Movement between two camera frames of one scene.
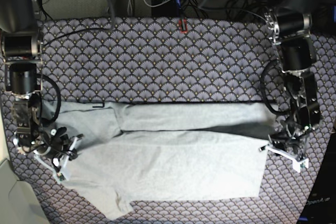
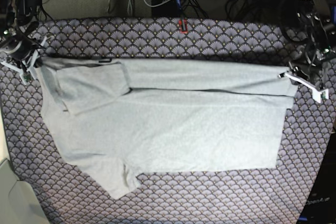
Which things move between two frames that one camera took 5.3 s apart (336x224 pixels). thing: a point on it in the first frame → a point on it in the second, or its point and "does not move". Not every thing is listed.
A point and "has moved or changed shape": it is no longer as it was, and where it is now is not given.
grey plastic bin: x=19 y=203 does not move
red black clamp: x=180 y=27 does not move
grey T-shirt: x=149 y=151 has moved or changed shape
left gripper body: x=42 y=136 → x=21 y=49
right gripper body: x=292 y=125 → x=309 y=64
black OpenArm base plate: x=320 y=205 does not move
